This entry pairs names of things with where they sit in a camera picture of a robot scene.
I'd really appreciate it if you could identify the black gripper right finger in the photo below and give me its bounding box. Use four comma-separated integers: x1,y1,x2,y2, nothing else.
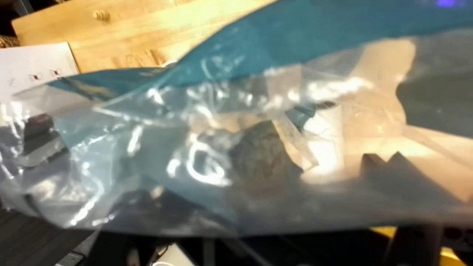
397,68,473,141

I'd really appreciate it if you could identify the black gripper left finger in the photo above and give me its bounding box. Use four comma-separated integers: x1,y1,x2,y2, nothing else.
20,111,69,169

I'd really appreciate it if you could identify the clear teal plastic bag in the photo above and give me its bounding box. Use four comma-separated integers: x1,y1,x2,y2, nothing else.
0,0,473,240

